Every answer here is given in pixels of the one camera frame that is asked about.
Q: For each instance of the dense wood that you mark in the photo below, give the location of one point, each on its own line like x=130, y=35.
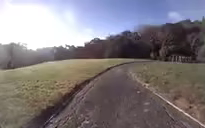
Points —
x=123, y=50

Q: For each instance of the grey asphalt path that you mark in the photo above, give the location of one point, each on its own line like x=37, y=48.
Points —
x=116, y=103

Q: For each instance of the grass field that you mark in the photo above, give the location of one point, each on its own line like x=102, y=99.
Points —
x=33, y=83
x=186, y=80

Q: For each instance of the pale fence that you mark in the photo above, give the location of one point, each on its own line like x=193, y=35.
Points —
x=180, y=59

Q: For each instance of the pale path edging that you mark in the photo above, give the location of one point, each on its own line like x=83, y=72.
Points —
x=170, y=103

